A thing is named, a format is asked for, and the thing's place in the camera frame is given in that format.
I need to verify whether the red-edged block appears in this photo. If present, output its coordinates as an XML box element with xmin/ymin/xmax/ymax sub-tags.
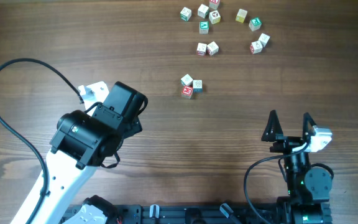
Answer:
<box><xmin>181</xmin><ymin>74</ymin><xmax>193</xmax><ymax>86</ymax></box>

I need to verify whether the blue P block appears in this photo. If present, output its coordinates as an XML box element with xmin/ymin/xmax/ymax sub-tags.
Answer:
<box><xmin>259</xmin><ymin>33</ymin><xmax>270</xmax><ymax>47</ymax></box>

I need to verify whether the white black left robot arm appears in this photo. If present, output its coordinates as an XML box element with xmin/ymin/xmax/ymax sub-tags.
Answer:
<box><xmin>12</xmin><ymin>82</ymin><xmax>148</xmax><ymax>223</ymax></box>

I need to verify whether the green-letter block far left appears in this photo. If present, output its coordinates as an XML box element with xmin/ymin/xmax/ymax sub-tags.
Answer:
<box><xmin>180</xmin><ymin>7</ymin><xmax>192</xmax><ymax>21</ymax></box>

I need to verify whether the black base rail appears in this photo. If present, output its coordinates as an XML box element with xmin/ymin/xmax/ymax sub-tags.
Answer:
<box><xmin>59</xmin><ymin>203</ymin><xmax>333</xmax><ymax>224</ymax></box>

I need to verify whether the blue-sided bee block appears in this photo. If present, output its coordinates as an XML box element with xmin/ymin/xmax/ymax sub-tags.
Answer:
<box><xmin>193</xmin><ymin>80</ymin><xmax>203</xmax><ymax>93</ymax></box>

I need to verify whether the green Y block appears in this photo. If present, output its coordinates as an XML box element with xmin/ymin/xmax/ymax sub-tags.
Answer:
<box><xmin>199</xmin><ymin>21</ymin><xmax>209</xmax><ymax>34</ymax></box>

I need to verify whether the red M block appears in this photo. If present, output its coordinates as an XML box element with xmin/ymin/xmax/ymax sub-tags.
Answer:
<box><xmin>181</xmin><ymin>86</ymin><xmax>193</xmax><ymax>99</ymax></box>

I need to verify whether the red A block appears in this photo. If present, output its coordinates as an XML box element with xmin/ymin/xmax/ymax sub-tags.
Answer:
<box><xmin>196</xmin><ymin>43</ymin><xmax>207</xmax><ymax>56</ymax></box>

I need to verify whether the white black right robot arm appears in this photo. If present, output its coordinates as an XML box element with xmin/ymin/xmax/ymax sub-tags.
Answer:
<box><xmin>261</xmin><ymin>110</ymin><xmax>334</xmax><ymax>224</ymax></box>

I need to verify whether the plain picture block beside A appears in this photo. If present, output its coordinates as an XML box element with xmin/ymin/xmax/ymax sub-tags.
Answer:
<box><xmin>207</xmin><ymin>41</ymin><xmax>219</xmax><ymax>56</ymax></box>

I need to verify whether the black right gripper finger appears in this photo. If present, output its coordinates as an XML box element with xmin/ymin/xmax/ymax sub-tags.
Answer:
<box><xmin>302</xmin><ymin>113</ymin><xmax>316</xmax><ymax>140</ymax></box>
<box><xmin>261</xmin><ymin>110</ymin><xmax>284</xmax><ymax>142</ymax></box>

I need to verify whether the white block green side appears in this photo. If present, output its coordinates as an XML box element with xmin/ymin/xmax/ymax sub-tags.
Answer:
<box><xmin>198</xmin><ymin>4</ymin><xmax>209</xmax><ymax>19</ymax></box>

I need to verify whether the yellow-sided picture block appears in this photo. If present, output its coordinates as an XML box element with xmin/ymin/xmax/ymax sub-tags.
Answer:
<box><xmin>209</xmin><ymin>10</ymin><xmax>221</xmax><ymax>24</ymax></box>

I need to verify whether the red-sided ice cream block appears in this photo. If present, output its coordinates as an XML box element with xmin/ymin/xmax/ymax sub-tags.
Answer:
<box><xmin>250</xmin><ymin>40</ymin><xmax>263</xmax><ymax>54</ymax></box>

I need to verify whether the green-top block right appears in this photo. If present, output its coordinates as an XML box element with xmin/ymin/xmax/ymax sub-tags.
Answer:
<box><xmin>249</xmin><ymin>17</ymin><xmax>262</xmax><ymax>31</ymax></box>

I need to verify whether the yellow block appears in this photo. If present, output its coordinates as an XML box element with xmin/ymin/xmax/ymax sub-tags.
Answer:
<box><xmin>236</xmin><ymin>9</ymin><xmax>248</xmax><ymax>23</ymax></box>

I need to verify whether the red-top block at back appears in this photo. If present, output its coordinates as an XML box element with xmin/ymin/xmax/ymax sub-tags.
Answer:
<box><xmin>209</xmin><ymin>0</ymin><xmax>221</xmax><ymax>10</ymax></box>

